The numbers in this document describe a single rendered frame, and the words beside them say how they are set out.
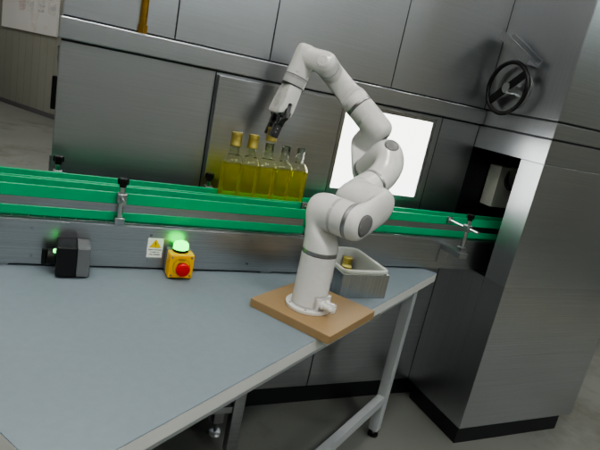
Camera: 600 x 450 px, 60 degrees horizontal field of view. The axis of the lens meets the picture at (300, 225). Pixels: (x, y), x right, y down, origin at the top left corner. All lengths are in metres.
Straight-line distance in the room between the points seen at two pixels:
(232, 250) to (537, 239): 1.20
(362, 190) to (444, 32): 0.99
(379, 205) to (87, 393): 0.77
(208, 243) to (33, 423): 0.79
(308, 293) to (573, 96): 1.25
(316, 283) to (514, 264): 1.02
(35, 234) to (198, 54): 0.73
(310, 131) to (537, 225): 0.95
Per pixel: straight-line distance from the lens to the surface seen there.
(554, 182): 2.17
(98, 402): 1.01
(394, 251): 1.99
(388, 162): 1.49
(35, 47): 10.42
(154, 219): 1.53
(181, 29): 1.76
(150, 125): 1.76
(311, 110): 1.88
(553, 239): 2.28
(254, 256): 1.63
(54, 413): 0.99
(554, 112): 2.13
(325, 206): 1.30
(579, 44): 2.14
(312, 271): 1.35
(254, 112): 1.81
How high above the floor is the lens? 1.33
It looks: 15 degrees down
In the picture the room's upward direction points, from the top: 12 degrees clockwise
